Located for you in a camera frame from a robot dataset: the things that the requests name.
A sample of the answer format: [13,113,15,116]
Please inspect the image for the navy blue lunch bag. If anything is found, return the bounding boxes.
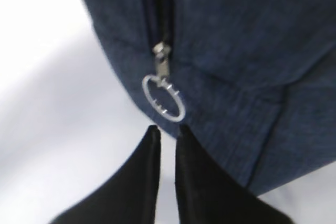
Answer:
[84,0,335,195]

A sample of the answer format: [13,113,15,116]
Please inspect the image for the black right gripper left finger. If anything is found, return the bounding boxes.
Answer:
[53,126,161,223]

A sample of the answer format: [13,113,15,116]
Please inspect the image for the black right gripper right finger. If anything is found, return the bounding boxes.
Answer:
[175,125,289,223]

